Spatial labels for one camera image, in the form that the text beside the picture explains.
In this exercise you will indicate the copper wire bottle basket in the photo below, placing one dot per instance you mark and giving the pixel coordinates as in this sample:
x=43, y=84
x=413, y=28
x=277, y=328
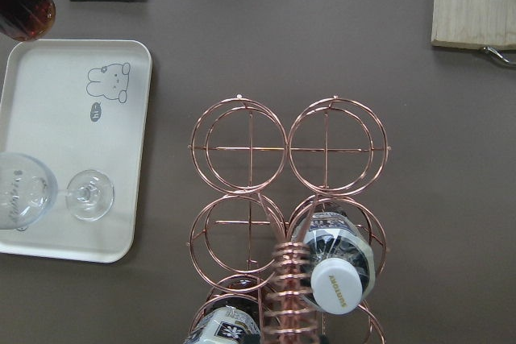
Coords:
x=269, y=178

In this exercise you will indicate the tea bottle white cap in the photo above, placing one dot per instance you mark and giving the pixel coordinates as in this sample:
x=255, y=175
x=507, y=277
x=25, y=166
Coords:
x=27, y=20

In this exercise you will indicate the clear wine glass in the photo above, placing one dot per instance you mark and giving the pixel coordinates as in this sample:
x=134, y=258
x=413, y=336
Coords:
x=29, y=190

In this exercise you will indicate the wooden cutting board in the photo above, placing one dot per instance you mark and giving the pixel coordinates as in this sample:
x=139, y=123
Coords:
x=486, y=26

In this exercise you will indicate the cream rectangular tray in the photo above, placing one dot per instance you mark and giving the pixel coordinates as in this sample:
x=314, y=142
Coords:
x=78, y=104

